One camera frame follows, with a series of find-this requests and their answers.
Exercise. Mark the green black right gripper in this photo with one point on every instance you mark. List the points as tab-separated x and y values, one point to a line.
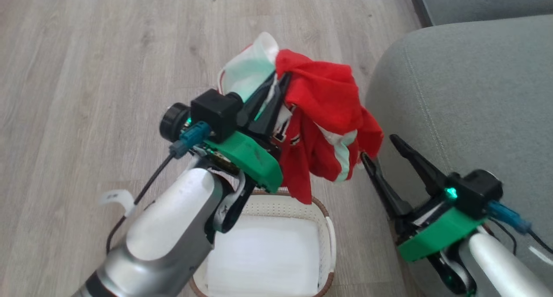
440	234

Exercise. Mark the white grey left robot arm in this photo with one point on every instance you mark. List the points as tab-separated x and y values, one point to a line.
173	228

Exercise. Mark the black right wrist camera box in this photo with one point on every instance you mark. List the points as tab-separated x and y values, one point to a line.
475	191

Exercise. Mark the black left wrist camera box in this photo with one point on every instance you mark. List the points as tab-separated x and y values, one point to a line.
216	111

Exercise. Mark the grey fabric sofa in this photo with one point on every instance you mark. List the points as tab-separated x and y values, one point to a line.
475	94

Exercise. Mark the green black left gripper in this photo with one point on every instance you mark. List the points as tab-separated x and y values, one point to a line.
248	158

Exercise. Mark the red and white garment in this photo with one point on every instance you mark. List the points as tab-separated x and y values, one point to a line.
324	98

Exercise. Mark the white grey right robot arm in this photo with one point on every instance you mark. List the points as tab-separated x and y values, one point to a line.
497	262

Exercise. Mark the white laundry basket brown rim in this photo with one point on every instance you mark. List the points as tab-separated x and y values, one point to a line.
268	253

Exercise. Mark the black round left wrist cylinder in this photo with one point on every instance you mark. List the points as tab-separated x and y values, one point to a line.
173	122

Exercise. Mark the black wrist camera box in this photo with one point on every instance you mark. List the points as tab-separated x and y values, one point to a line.
216	111
475	191

